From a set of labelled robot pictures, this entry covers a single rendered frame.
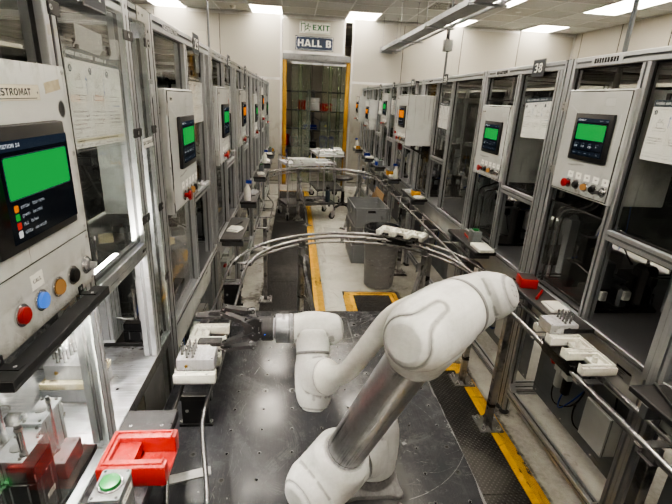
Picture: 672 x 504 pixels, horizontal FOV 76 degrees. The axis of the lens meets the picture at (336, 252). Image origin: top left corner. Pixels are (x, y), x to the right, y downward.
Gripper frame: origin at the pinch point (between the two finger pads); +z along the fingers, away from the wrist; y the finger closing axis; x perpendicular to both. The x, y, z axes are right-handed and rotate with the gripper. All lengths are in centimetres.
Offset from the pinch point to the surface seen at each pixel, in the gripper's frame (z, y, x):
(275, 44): 14, 163, -826
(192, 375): 8.0, -24.3, -10.9
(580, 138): -153, 56, -71
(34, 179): 18, 52, 41
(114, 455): 16.9, -17.2, 31.4
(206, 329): 8.8, -23.3, -40.5
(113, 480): 10.2, -8.6, 47.0
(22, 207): 18, 48, 46
